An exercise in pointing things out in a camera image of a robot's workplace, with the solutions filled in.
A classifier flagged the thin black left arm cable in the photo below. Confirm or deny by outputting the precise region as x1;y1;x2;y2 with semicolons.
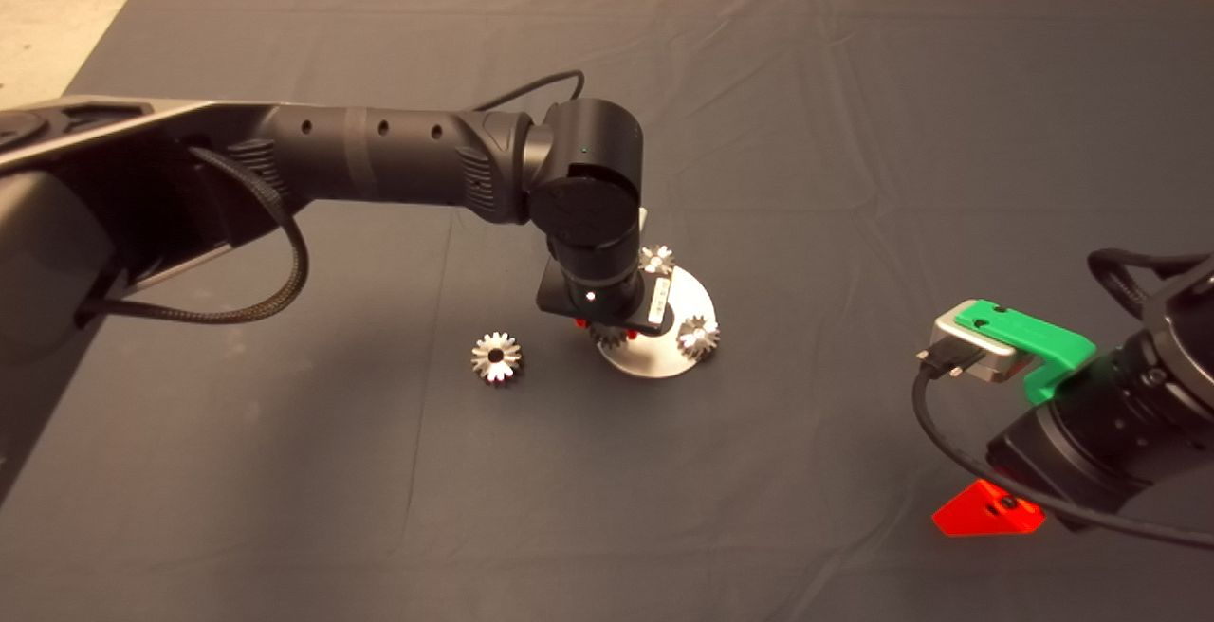
472;70;585;116

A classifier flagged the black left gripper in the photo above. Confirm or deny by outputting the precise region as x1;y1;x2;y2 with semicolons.
536;255;677;339

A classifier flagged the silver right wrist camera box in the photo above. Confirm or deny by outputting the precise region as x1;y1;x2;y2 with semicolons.
915;312;1025;384

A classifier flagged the braided black arm cable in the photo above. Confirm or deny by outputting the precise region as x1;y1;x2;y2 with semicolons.
1087;249;1214;320
76;146;311;326

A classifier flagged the braided black left arm cable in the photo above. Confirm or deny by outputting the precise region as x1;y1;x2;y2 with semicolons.
76;146;311;326

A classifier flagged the green right camera mount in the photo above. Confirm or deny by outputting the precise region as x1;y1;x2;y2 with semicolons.
953;300;1098;405

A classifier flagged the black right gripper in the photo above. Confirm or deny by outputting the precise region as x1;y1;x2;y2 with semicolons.
931;347;1187;538

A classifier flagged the dark grey table cloth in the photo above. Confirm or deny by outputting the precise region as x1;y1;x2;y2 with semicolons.
0;0;1214;622

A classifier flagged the braided black right arm cable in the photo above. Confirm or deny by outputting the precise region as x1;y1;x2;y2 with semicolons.
1087;249;1214;320

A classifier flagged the large shiny steel gear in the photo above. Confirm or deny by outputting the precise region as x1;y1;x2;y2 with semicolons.
471;331;524;387

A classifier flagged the round metal plate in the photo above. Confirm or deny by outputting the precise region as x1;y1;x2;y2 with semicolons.
596;266;717;379

